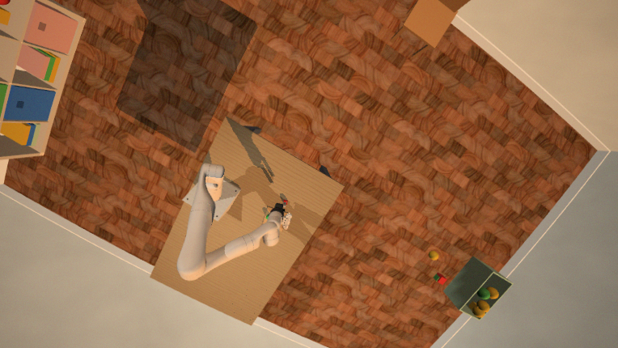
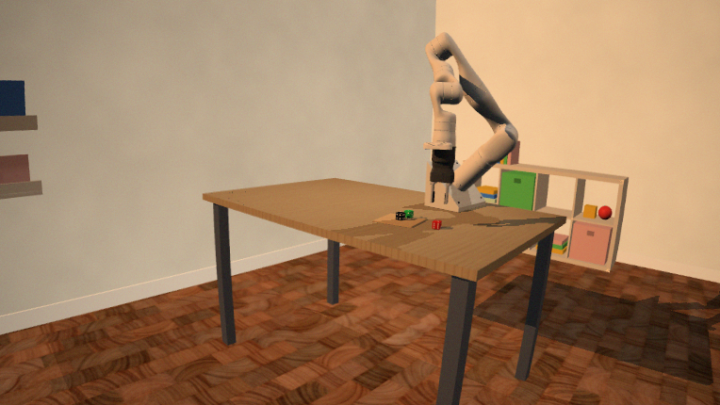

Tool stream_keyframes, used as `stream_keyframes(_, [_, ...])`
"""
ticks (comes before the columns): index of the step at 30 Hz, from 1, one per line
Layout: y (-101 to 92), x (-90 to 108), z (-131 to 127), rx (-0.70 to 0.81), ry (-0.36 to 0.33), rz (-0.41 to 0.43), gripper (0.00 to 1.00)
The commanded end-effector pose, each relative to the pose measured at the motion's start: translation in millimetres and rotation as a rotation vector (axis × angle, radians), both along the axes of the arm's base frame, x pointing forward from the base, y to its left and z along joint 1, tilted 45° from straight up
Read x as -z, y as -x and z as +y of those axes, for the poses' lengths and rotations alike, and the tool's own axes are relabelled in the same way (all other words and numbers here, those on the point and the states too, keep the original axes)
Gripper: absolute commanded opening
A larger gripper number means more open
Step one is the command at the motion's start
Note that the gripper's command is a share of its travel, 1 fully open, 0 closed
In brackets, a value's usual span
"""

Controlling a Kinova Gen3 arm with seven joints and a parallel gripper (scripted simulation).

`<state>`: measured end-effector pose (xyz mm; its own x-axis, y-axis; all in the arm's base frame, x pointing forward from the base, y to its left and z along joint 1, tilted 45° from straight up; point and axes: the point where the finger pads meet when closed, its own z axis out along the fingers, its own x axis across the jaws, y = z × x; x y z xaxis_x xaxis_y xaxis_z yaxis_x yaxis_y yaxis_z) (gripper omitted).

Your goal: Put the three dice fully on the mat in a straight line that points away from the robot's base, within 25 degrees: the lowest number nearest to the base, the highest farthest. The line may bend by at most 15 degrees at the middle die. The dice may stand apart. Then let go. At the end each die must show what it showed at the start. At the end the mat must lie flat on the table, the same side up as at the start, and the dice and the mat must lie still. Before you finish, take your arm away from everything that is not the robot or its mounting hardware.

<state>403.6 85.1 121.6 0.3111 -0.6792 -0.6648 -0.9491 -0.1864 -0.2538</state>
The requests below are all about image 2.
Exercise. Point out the orange flat mat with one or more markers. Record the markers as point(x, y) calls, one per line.
point(391, 219)

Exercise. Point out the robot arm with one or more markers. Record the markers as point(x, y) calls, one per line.
point(479, 97)

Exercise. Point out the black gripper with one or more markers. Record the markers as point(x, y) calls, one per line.
point(445, 152)

